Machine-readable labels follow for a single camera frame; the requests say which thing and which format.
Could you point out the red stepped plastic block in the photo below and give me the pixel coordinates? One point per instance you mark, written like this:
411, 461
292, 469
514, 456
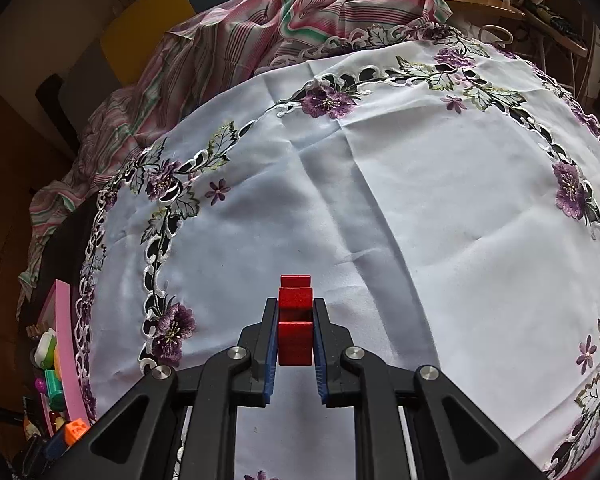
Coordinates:
295, 345

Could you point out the white floral embroidered tablecloth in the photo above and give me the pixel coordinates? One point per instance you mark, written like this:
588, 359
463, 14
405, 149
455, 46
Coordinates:
380, 185

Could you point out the white box with pink rim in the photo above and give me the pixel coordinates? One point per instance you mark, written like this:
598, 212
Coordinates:
62, 340

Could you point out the small yellow plastic object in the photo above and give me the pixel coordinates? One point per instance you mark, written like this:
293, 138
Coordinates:
31, 428

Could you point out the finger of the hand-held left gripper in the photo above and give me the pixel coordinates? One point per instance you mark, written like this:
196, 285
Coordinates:
55, 447

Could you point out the small orange cube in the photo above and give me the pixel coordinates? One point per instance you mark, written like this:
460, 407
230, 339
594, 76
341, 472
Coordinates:
75, 432

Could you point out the brown wooden wardrobe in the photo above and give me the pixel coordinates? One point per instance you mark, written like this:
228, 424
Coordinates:
5, 185

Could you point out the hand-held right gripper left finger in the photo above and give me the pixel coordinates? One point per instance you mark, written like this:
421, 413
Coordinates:
271, 365

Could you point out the magenta perforated plastic dome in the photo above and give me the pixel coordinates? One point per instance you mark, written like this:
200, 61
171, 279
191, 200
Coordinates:
40, 386

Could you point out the pink green striped bedsheet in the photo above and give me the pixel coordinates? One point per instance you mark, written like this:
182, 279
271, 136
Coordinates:
260, 25

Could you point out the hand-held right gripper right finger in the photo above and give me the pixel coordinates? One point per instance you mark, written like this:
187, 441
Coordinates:
320, 365

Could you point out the white green plastic device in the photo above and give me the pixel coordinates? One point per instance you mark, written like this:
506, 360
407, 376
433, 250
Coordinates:
46, 352

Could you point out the grey yellow blue sofa back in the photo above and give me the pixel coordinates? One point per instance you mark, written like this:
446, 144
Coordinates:
140, 30

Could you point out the green white packet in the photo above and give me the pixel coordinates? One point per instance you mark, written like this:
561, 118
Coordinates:
555, 20

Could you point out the small red glossy object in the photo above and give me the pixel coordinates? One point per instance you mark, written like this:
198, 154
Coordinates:
56, 417

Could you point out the cluttered wooden desk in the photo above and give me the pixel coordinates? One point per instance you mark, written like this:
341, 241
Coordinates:
485, 2

